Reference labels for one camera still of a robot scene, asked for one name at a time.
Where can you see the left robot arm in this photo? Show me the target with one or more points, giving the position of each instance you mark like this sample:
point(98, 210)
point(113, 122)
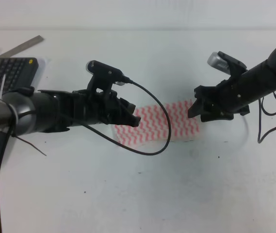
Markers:
point(48, 111)

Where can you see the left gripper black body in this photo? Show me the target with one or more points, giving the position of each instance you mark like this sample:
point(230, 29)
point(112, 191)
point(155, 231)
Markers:
point(91, 108)

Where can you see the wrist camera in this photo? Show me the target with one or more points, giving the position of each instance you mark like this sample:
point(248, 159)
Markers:
point(226, 64)
point(104, 76)

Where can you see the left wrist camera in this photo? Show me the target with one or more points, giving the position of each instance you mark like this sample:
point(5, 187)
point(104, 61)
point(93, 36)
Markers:
point(104, 76)

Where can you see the white cable tie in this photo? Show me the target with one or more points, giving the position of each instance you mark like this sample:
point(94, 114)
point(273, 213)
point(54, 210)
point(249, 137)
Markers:
point(6, 112)

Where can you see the pink white striped towel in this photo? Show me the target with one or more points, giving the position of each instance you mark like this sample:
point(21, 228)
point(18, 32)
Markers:
point(153, 125)

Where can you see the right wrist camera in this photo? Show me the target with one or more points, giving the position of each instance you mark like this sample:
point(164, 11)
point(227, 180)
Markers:
point(226, 64)

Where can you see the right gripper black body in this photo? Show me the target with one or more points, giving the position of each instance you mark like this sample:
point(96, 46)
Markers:
point(221, 101)

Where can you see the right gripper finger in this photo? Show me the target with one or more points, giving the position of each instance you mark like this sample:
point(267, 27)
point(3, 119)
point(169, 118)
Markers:
point(197, 108)

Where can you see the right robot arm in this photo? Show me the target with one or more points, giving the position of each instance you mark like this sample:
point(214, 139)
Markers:
point(258, 81)

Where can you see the steel ruler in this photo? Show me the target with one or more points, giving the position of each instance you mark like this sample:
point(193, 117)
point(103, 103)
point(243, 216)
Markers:
point(22, 47)

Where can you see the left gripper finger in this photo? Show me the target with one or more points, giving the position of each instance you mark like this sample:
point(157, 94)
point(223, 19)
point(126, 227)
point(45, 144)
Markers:
point(127, 120)
point(126, 108)

